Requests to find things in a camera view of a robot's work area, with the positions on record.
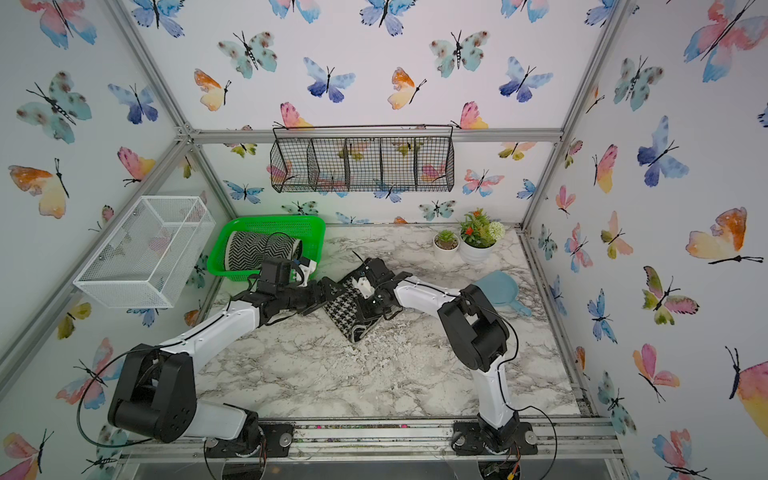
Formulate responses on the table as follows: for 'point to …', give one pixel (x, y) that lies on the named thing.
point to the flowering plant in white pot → (478, 236)
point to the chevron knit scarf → (247, 250)
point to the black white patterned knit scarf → (342, 307)
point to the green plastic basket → (308, 229)
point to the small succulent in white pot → (446, 244)
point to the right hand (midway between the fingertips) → (360, 313)
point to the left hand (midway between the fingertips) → (340, 292)
